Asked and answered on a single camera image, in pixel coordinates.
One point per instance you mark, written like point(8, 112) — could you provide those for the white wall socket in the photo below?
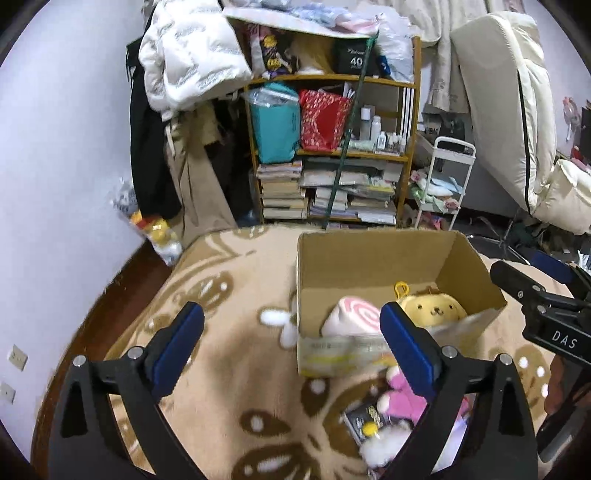
point(17, 356)
point(7, 392)

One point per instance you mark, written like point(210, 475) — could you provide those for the wooden shelf unit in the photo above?
point(323, 81)

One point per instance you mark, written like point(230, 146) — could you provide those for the pile of magazines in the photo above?
point(364, 203)

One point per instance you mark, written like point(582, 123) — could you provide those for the yellow dog plush toy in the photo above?
point(434, 311)

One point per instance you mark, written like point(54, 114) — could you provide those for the white flat board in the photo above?
point(286, 27)

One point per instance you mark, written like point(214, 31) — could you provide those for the office chair base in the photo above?
point(505, 240)

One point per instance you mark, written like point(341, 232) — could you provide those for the stack of thick books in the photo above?
point(281, 194)

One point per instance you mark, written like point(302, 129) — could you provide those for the pink swirl roll plush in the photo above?
point(351, 316)

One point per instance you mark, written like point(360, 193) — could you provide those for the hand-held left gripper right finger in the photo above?
point(406, 350)

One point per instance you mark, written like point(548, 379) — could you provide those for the cream floral curtain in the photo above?
point(445, 69)

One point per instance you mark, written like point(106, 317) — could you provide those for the cream cushion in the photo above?
point(568, 194)

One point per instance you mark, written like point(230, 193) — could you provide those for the red gift bag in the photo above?
point(321, 122)

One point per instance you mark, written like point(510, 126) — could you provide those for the cardboard box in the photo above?
point(369, 263)

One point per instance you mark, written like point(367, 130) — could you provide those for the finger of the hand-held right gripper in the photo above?
point(515, 279)
point(551, 267)

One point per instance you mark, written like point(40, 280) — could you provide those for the beige coat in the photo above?
point(198, 184)

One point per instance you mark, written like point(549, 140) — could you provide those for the white puffer jacket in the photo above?
point(194, 50)

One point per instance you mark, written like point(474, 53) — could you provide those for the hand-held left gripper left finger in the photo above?
point(180, 350)

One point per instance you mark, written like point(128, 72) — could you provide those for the pile of folded clothes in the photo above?
point(318, 14)

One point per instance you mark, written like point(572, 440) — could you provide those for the plastic bag of toys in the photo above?
point(159, 235)

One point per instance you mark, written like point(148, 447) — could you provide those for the purple printed bag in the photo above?
point(270, 50)

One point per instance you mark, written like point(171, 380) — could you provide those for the white fluffy plush toy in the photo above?
point(383, 445)

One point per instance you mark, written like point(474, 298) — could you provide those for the green pole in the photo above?
point(344, 152)

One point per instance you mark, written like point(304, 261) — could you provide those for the white trolley cart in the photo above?
point(455, 140)

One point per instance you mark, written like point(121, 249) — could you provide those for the pink plush toy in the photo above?
point(401, 401)

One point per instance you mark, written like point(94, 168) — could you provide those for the group of toiletry bottles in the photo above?
point(376, 134)

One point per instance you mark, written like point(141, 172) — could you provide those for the beige patterned rug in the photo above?
point(231, 323)

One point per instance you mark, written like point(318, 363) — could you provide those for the white plastic bag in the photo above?
point(397, 50)

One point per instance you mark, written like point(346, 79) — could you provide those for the black printed box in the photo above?
point(355, 57)

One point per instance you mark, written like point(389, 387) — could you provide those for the white mattress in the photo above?
point(498, 92)

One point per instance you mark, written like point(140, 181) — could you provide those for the teal bag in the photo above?
point(274, 129)

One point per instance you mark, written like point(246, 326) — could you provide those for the black coat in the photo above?
point(147, 152)

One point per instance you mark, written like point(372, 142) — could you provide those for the black tissue pack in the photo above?
point(362, 415)

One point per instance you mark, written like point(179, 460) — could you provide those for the pink desk fan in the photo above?
point(571, 110)

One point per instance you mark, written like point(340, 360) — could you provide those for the white upright folders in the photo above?
point(407, 110)

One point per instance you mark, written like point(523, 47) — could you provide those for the person's right hand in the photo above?
point(556, 383)

